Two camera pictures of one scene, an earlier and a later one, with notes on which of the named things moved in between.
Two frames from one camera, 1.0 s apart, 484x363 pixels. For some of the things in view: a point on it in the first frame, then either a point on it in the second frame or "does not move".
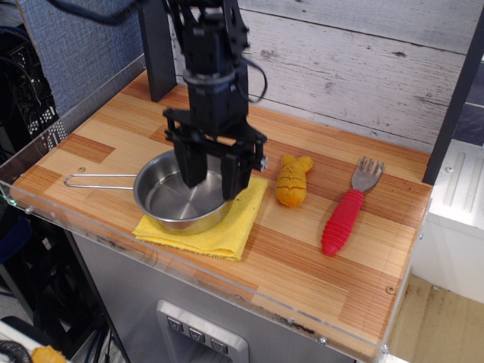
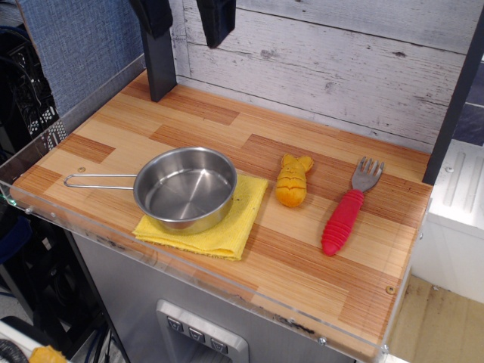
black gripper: (218, 112) → (218, 17)
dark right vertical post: (447, 131) does not move
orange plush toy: (291, 183) does not move
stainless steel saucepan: (162, 197) does not move
